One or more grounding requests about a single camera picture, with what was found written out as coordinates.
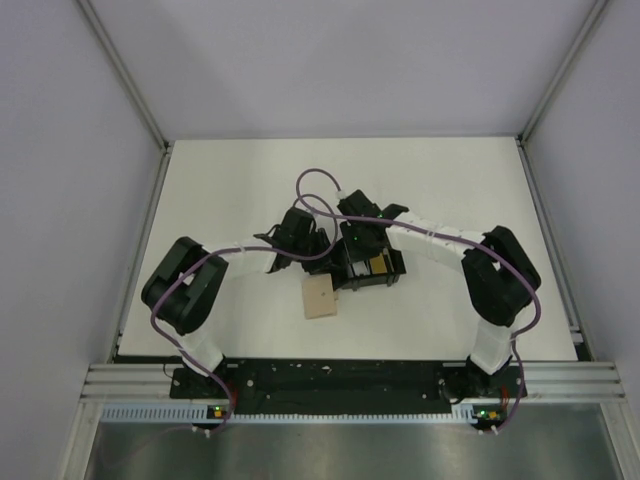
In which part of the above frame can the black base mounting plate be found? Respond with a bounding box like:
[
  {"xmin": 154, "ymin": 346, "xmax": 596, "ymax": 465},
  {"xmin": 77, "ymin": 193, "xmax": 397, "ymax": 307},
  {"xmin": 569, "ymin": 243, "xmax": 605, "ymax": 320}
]
[{"xmin": 169, "ymin": 357, "xmax": 527, "ymax": 416}]

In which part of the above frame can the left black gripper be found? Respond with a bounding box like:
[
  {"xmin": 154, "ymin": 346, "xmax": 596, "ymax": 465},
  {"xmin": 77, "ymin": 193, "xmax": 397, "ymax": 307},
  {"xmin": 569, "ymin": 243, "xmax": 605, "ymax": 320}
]
[{"xmin": 292, "ymin": 227, "xmax": 343, "ymax": 274}]

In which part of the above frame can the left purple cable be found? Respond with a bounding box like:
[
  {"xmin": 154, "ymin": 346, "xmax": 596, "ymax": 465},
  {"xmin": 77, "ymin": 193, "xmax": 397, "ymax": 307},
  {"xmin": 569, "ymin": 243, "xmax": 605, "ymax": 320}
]
[{"xmin": 149, "ymin": 193, "xmax": 336, "ymax": 436}]

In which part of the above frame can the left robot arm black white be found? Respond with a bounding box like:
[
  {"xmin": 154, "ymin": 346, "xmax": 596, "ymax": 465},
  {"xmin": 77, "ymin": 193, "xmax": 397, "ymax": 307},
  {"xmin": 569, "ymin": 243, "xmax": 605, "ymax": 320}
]
[{"xmin": 141, "ymin": 207, "xmax": 340, "ymax": 397}]

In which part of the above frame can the right aluminium corner post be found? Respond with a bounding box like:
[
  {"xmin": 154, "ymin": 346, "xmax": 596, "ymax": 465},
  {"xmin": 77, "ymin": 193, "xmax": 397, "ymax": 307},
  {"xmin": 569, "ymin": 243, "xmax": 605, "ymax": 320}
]
[{"xmin": 517, "ymin": 0, "xmax": 613, "ymax": 145}]

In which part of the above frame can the black card holder box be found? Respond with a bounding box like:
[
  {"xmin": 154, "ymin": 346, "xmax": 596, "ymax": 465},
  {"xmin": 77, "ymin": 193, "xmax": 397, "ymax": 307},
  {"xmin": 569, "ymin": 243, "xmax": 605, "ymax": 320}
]
[{"xmin": 331, "ymin": 248, "xmax": 406, "ymax": 291}]

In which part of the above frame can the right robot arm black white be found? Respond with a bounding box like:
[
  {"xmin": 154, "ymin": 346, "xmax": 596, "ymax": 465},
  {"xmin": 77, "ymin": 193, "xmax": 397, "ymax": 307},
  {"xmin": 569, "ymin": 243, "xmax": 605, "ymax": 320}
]
[{"xmin": 338, "ymin": 190, "xmax": 541, "ymax": 399}]

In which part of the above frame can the aluminium corner post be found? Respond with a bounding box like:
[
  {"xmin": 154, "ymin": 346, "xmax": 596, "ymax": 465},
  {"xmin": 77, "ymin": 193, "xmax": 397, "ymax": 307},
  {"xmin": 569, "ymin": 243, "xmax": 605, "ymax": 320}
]
[
  {"xmin": 73, "ymin": 0, "xmax": 170, "ymax": 152},
  {"xmin": 517, "ymin": 0, "xmax": 613, "ymax": 145}
]

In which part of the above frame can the beige card stack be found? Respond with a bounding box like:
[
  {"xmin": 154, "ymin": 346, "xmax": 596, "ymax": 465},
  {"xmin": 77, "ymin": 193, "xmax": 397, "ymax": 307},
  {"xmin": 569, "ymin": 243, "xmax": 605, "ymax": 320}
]
[{"xmin": 302, "ymin": 274, "xmax": 338, "ymax": 320}]

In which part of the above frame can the left aluminium corner post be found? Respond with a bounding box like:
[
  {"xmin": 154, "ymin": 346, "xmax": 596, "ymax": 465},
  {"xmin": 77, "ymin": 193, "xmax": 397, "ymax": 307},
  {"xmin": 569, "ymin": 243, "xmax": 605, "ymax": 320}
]
[{"xmin": 73, "ymin": 0, "xmax": 170, "ymax": 152}]

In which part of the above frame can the aluminium frame rail front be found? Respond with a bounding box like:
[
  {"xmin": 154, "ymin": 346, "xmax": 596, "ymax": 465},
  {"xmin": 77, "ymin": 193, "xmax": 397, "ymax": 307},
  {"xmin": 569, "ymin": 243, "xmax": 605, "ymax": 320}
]
[{"xmin": 81, "ymin": 362, "xmax": 626, "ymax": 404}]

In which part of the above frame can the grey slotted cable duct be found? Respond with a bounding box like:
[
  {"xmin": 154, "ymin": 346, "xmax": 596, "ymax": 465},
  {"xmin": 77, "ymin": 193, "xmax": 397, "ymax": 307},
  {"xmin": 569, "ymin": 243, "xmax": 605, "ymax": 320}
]
[{"xmin": 101, "ymin": 403, "xmax": 479, "ymax": 425}]

